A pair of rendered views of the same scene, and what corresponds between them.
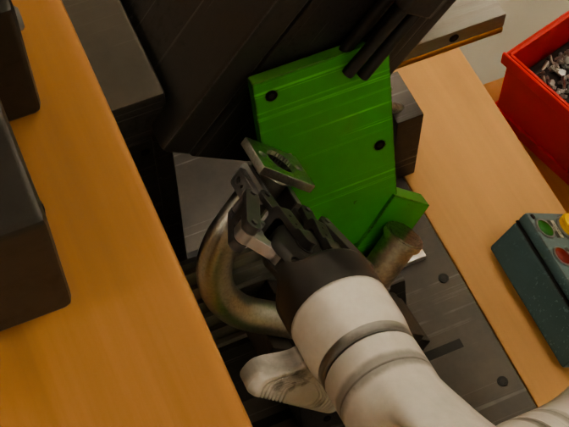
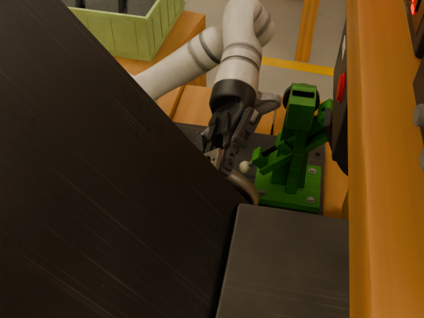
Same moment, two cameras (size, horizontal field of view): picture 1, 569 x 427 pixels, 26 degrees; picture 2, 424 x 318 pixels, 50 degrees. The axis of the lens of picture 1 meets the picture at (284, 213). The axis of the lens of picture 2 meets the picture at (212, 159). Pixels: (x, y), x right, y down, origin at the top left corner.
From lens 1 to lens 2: 100 cm
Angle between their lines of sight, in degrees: 72
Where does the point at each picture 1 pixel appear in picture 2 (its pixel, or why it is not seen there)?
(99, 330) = not seen: outside the picture
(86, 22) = (254, 266)
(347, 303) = (237, 68)
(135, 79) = (249, 216)
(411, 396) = (244, 27)
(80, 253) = not seen: outside the picture
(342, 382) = (257, 55)
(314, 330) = (253, 74)
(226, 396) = not seen: outside the picture
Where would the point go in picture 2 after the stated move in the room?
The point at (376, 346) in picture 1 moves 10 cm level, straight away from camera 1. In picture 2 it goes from (240, 50) to (197, 76)
